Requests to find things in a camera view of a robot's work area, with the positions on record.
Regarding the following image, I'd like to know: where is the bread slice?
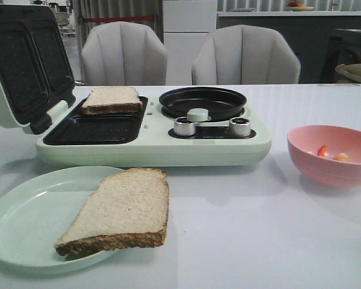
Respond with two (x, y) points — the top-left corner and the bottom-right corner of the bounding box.
(81, 86), (143, 115)
(54, 167), (170, 256)

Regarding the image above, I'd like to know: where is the cooked shrimp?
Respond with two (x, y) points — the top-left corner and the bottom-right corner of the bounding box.
(316, 145), (327, 157)
(334, 152), (352, 162)

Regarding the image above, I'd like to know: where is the pink plastic bowl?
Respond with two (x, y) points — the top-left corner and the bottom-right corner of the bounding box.
(287, 125), (361, 188)

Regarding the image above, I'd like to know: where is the mint green sandwich maker lid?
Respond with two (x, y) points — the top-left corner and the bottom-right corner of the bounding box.
(0, 4), (75, 134)

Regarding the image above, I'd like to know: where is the mint green breakfast maker base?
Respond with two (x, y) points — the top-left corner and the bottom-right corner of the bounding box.
(37, 95), (271, 167)

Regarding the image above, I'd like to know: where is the left silver control knob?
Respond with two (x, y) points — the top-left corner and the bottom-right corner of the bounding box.
(173, 117), (196, 137)

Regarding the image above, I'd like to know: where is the silver control knob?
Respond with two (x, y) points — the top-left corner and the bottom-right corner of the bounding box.
(173, 117), (196, 137)
(229, 117), (251, 137)

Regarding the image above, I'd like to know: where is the black round frying pan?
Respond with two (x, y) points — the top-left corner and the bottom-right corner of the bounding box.
(159, 87), (247, 122)

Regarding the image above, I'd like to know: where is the right silver control knob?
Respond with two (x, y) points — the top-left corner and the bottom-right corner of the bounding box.
(229, 117), (251, 137)

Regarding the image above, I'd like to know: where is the right grey upholstered chair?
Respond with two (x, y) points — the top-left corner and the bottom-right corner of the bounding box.
(191, 25), (301, 85)

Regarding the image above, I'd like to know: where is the grey upholstered chair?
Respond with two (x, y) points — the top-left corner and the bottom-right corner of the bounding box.
(81, 22), (167, 86)
(191, 25), (301, 85)

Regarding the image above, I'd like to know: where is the left grey upholstered chair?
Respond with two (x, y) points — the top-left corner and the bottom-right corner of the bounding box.
(81, 22), (167, 86)

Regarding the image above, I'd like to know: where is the white refrigerator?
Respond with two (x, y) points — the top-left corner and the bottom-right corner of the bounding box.
(162, 1), (217, 85)

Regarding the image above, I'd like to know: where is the red barrier belt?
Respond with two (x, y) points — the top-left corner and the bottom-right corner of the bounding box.
(82, 14), (156, 23)

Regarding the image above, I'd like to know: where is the dark grey kitchen counter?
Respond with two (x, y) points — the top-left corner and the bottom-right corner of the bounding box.
(217, 11), (361, 84)

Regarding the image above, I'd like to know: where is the mint green round plate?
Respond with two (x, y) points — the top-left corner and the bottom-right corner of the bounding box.
(0, 166), (120, 275)

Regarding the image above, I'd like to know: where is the fruit plate on counter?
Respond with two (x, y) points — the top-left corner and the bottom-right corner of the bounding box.
(285, 0), (314, 11)

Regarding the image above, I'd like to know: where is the dark washing machine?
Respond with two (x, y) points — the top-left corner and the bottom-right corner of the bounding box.
(320, 29), (361, 83)

